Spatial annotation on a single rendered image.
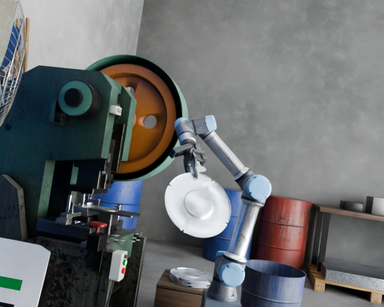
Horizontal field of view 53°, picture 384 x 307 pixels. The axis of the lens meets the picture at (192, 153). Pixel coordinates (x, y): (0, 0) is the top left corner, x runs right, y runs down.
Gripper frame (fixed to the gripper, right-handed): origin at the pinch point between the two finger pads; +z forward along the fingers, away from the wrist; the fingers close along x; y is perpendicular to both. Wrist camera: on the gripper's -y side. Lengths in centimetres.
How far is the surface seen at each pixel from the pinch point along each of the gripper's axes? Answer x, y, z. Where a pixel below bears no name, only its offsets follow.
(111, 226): 66, -13, -18
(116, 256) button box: 53, -18, 7
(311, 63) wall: 54, 290, -288
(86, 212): 67, -26, -26
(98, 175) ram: 50, -23, -39
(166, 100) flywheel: 27, 18, -89
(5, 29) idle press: -57, -80, 19
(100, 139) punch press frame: 29, -29, -45
